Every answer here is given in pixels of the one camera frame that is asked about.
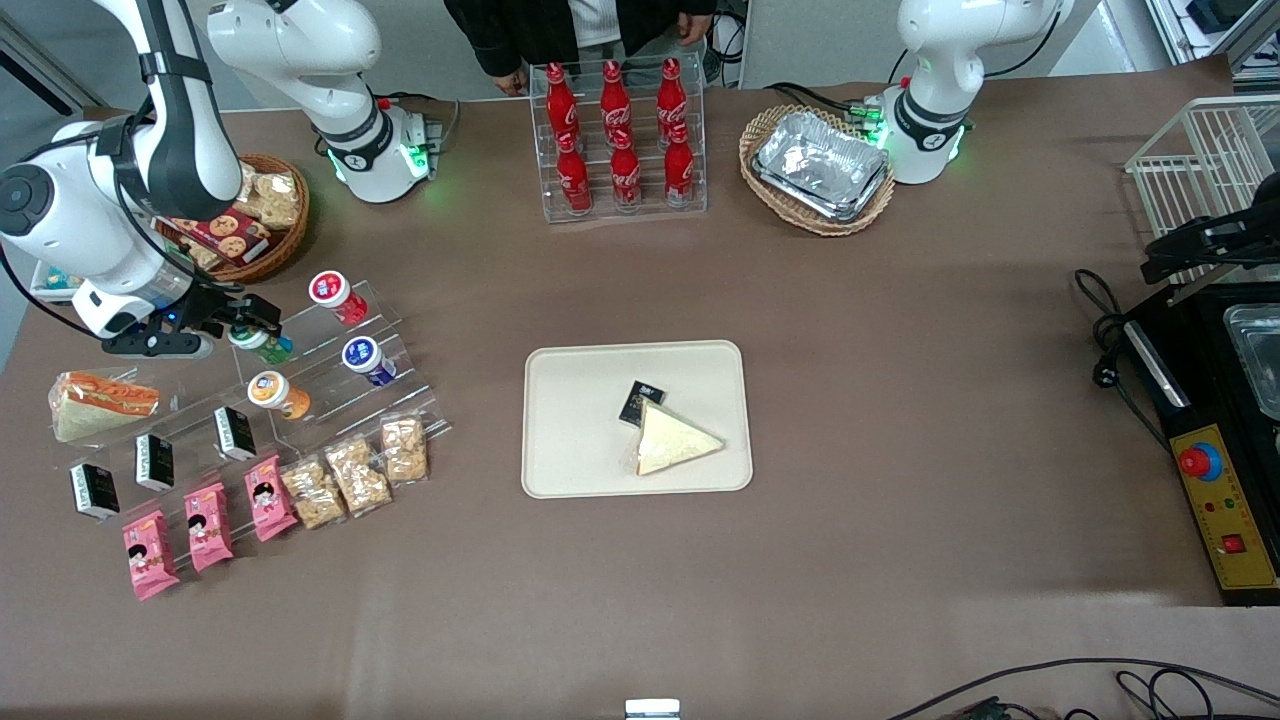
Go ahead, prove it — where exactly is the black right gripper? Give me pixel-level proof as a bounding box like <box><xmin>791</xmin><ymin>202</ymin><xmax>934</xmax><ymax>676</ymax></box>
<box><xmin>100</xmin><ymin>293</ymin><xmax>285</xmax><ymax>360</ymax></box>

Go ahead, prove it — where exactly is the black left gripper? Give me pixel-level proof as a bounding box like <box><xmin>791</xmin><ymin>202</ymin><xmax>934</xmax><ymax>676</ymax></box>
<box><xmin>1143</xmin><ymin>200</ymin><xmax>1280</xmax><ymax>287</ymax></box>

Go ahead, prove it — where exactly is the green gum bottle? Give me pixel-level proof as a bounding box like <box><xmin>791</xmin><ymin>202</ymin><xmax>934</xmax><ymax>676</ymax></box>
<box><xmin>228</xmin><ymin>325</ymin><xmax>294</xmax><ymax>367</ymax></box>

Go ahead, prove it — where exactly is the orange gum bottle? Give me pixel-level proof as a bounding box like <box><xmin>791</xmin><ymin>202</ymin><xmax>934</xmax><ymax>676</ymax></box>
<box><xmin>247</xmin><ymin>369</ymin><xmax>312</xmax><ymax>422</ymax></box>

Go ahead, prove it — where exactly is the red gum bottle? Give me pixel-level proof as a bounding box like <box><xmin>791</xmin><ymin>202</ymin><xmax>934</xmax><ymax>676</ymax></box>
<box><xmin>308</xmin><ymin>270</ymin><xmax>370</xmax><ymax>327</ymax></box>

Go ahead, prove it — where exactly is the steel food tray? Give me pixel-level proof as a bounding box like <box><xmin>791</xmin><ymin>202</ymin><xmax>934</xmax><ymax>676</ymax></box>
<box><xmin>1222</xmin><ymin>303</ymin><xmax>1280</xmax><ymax>421</ymax></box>

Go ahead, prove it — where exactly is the blue gum bottle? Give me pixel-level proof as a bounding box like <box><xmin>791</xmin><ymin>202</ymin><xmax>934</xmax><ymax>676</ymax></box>
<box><xmin>341</xmin><ymin>335</ymin><xmax>399</xmax><ymax>390</ymax></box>

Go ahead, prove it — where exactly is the black tray sealing machine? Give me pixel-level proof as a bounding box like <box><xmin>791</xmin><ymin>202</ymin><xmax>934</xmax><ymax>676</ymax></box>
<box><xmin>1125</xmin><ymin>285</ymin><xmax>1280</xmax><ymax>607</ymax></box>

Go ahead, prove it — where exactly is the beige serving tray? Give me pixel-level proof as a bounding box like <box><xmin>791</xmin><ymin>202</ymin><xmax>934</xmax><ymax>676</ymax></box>
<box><xmin>521</xmin><ymin>340</ymin><xmax>754</xmax><ymax>499</ymax></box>

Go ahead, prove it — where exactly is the red cookie box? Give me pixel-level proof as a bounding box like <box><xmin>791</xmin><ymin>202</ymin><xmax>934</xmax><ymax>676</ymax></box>
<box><xmin>170</xmin><ymin>206</ymin><xmax>274</xmax><ymax>267</ymax></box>

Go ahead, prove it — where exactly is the dark brown wicker basket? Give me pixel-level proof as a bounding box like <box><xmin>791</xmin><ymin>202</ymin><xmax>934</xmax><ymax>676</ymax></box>
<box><xmin>155</xmin><ymin>152</ymin><xmax>312</xmax><ymax>287</ymax></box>

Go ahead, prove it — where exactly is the black box white label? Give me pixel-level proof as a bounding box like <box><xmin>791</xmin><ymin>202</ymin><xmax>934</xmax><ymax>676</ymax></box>
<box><xmin>212</xmin><ymin>404</ymin><xmax>259</xmax><ymax>464</ymax></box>
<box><xmin>134</xmin><ymin>432</ymin><xmax>177</xmax><ymax>494</ymax></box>
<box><xmin>69</xmin><ymin>461</ymin><xmax>122</xmax><ymax>522</ymax></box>

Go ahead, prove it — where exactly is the clear acrylic tiered stand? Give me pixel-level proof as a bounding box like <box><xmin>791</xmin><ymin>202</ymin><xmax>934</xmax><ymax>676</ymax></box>
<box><xmin>60</xmin><ymin>280</ymin><xmax>453</xmax><ymax>521</ymax></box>

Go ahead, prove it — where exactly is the wrapped sandwich orange filling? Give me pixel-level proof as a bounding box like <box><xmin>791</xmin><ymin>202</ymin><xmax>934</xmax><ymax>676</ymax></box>
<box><xmin>49</xmin><ymin>370</ymin><xmax>161</xmax><ymax>444</ymax></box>

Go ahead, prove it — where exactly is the pink snack packet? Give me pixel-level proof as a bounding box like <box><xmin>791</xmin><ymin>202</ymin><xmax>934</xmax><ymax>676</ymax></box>
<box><xmin>243</xmin><ymin>454</ymin><xmax>300</xmax><ymax>544</ymax></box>
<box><xmin>121</xmin><ymin>508</ymin><xmax>182</xmax><ymax>602</ymax></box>
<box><xmin>182</xmin><ymin>481</ymin><xmax>235</xmax><ymax>574</ymax></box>

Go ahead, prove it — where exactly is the clear nut snack packet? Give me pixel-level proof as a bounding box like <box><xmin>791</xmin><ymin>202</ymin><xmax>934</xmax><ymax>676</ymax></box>
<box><xmin>379</xmin><ymin>412</ymin><xmax>432</xmax><ymax>487</ymax></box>
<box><xmin>279</xmin><ymin>455</ymin><xmax>348</xmax><ymax>532</ymax></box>
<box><xmin>322</xmin><ymin>434</ymin><xmax>394</xmax><ymax>518</ymax></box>

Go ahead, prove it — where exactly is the white plastic bin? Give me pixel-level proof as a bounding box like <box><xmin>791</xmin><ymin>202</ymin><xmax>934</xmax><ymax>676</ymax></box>
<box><xmin>29</xmin><ymin>260</ymin><xmax>87</xmax><ymax>304</ymax></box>

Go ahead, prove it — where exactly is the clear acrylic bottle rack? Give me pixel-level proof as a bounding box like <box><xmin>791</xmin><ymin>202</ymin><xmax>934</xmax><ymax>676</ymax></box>
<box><xmin>528</xmin><ymin>55</ymin><xmax>709</xmax><ymax>224</ymax></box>

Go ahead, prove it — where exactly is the brown table cover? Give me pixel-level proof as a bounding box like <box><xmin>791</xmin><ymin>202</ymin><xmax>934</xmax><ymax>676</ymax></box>
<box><xmin>0</xmin><ymin>55</ymin><xmax>1280</xmax><ymax>720</ymax></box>

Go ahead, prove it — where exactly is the red cola bottle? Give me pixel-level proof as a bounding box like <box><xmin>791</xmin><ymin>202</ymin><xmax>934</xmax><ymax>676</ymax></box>
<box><xmin>655</xmin><ymin>57</ymin><xmax>689</xmax><ymax>132</ymax></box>
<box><xmin>609</xmin><ymin>128</ymin><xmax>644</xmax><ymax>210</ymax></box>
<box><xmin>663</xmin><ymin>122</ymin><xmax>697</xmax><ymax>202</ymax></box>
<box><xmin>599</xmin><ymin>60</ymin><xmax>632</xmax><ymax>137</ymax></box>
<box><xmin>544</xmin><ymin>62</ymin><xmax>580</xmax><ymax>143</ymax></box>
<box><xmin>555</xmin><ymin>130</ymin><xmax>594</xmax><ymax>214</ymax></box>

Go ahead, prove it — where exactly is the black box gold print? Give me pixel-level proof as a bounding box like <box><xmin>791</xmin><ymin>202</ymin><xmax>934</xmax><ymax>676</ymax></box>
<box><xmin>618</xmin><ymin>380</ymin><xmax>667</xmax><ymax>429</ymax></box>

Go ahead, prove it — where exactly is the aluminium foil container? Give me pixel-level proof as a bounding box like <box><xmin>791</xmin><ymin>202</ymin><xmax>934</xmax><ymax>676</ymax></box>
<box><xmin>752</xmin><ymin>110</ymin><xmax>891</xmax><ymax>223</ymax></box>

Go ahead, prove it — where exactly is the person in black jacket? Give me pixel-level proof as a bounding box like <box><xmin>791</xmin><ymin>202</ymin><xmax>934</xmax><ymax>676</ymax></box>
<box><xmin>443</xmin><ymin>0</ymin><xmax>721</xmax><ymax>99</ymax></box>

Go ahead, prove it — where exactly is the wrapped white triangle sandwich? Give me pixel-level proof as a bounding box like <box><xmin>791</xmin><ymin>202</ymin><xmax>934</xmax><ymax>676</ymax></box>
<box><xmin>630</xmin><ymin>400</ymin><xmax>726</xmax><ymax>477</ymax></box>

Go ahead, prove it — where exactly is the light woven wicker basket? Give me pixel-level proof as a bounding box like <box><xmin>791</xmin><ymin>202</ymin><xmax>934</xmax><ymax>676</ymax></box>
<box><xmin>739</xmin><ymin>104</ymin><xmax>897</xmax><ymax>237</ymax></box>

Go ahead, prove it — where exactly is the white wire rack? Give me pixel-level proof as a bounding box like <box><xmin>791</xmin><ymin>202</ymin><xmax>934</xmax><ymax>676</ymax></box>
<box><xmin>1125</xmin><ymin>95</ymin><xmax>1280</xmax><ymax>286</ymax></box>

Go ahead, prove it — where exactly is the silver metal handle bar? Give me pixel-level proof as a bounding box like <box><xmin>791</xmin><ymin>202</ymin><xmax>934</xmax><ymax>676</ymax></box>
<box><xmin>1125</xmin><ymin>320</ymin><xmax>1193</xmax><ymax>409</ymax></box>

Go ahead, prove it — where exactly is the black power cable with plug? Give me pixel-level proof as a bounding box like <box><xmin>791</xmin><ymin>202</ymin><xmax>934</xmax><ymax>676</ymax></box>
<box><xmin>1075</xmin><ymin>268</ymin><xmax>1173</xmax><ymax>453</ymax></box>

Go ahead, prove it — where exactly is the grey metal frame shelf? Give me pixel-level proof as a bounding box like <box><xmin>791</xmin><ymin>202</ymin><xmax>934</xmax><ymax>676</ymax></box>
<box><xmin>1145</xmin><ymin>0</ymin><xmax>1280</xmax><ymax>73</ymax></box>

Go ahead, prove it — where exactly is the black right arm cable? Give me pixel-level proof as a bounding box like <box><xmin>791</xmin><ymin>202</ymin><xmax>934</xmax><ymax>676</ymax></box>
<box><xmin>0</xmin><ymin>240</ymin><xmax>106</xmax><ymax>341</ymax></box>

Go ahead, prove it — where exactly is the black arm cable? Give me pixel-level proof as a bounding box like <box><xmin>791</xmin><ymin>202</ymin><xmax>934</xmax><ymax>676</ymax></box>
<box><xmin>0</xmin><ymin>240</ymin><xmax>106</xmax><ymax>341</ymax></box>
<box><xmin>985</xmin><ymin>8</ymin><xmax>1063</xmax><ymax>79</ymax></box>

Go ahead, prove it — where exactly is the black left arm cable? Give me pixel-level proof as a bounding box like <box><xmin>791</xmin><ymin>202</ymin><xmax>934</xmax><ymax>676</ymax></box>
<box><xmin>985</xmin><ymin>8</ymin><xmax>1063</xmax><ymax>79</ymax></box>

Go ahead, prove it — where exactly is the black base cable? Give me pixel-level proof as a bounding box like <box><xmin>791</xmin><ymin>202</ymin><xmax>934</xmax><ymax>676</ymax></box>
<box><xmin>764</xmin><ymin>81</ymin><xmax>872</xmax><ymax>120</ymax></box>
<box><xmin>378</xmin><ymin>92</ymin><xmax>462</xmax><ymax>153</ymax></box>

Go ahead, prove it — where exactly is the long black floor cable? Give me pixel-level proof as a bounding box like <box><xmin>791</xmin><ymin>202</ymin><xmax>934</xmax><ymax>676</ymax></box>
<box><xmin>885</xmin><ymin>657</ymin><xmax>1280</xmax><ymax>720</ymax></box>

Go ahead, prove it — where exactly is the looped black floor cable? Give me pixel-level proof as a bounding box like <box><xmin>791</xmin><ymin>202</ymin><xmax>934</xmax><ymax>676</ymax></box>
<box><xmin>1115</xmin><ymin>667</ymin><xmax>1217</xmax><ymax>720</ymax></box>

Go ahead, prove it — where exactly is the black cable bundle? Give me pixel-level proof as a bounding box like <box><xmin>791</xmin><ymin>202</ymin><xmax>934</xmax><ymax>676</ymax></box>
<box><xmin>704</xmin><ymin>8</ymin><xmax>752</xmax><ymax>90</ymax></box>

